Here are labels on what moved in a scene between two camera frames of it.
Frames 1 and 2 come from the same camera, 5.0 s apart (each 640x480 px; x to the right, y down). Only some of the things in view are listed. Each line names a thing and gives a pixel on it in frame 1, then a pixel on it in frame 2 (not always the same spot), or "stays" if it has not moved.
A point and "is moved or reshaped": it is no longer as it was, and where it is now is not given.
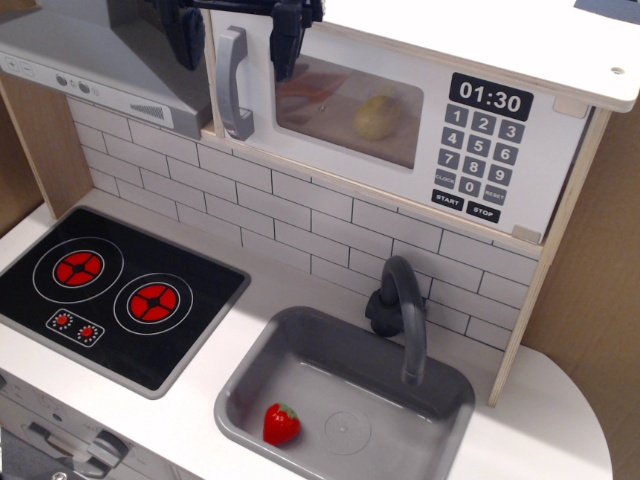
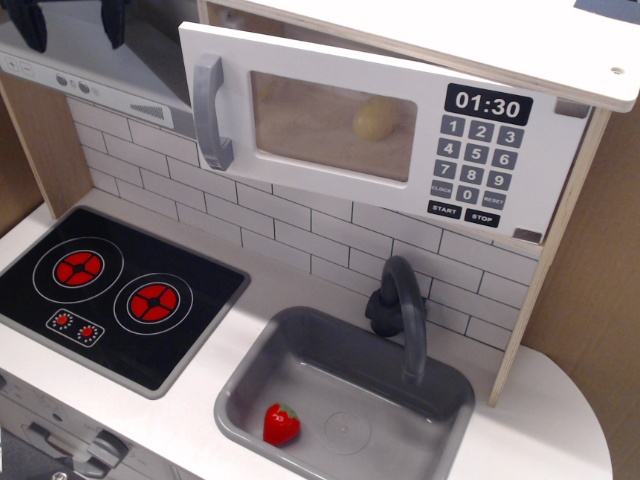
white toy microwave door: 407,122 is moved or reshaped
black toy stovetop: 128,305 stays
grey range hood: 112,53 stays
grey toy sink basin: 359,417 stays
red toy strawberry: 281,424 stays
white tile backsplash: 476,287 stays
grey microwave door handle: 232,46 -> 209,76
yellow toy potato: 377,117 stays
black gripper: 185,26 -> 29,17
